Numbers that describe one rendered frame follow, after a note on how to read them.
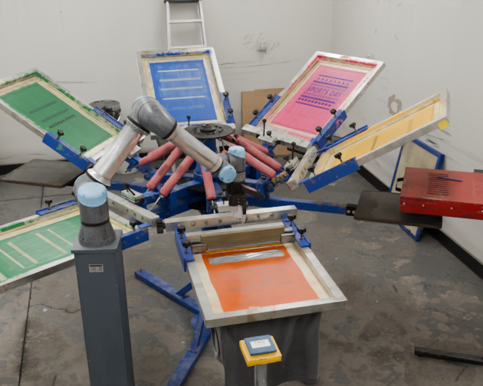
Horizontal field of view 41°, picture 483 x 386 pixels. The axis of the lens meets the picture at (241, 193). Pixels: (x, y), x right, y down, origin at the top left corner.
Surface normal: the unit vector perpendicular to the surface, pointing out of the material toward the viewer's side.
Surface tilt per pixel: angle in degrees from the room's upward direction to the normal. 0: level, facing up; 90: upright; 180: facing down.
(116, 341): 90
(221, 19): 90
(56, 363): 0
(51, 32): 90
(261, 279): 0
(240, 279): 0
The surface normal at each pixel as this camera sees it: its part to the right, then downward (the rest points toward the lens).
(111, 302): 0.04, 0.38
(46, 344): -0.01, -0.92
